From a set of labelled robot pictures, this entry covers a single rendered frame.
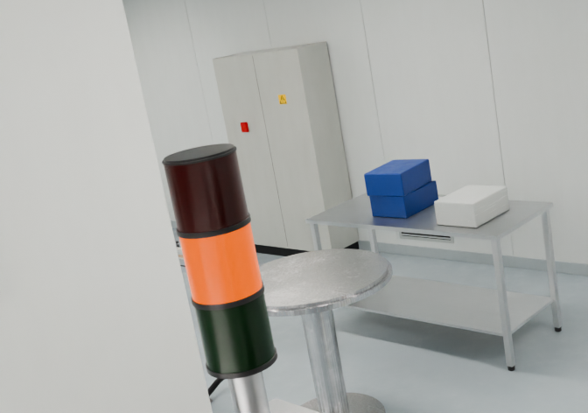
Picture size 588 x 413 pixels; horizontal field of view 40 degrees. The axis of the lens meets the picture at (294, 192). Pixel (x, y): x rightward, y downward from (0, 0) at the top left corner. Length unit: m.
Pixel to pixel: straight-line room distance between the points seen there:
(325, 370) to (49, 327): 2.87
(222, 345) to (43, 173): 1.54
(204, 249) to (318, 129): 6.97
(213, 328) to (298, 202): 7.24
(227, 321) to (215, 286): 0.03
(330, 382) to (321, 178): 3.08
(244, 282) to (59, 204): 1.57
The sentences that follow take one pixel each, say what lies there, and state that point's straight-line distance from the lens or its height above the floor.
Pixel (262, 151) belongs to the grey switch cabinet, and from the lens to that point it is 7.96.
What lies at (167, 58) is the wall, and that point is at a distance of 9.50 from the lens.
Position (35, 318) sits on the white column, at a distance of 2.09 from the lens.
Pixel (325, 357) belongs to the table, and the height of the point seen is 0.45.
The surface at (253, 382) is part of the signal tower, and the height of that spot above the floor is 2.19.
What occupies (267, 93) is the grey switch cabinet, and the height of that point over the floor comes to 1.67.
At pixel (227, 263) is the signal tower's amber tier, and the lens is 0.53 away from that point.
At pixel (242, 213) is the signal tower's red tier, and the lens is 0.53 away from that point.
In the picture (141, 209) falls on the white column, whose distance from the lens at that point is 2.21.
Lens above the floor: 2.43
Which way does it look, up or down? 13 degrees down
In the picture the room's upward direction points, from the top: 10 degrees counter-clockwise
